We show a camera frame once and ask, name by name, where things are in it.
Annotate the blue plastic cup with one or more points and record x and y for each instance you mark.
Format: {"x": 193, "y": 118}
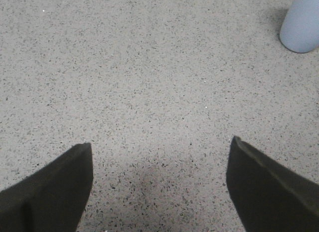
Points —
{"x": 300, "y": 29}

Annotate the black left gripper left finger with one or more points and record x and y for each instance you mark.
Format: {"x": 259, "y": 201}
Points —
{"x": 52, "y": 199}

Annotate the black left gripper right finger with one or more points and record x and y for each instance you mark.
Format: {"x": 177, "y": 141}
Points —
{"x": 267, "y": 196}

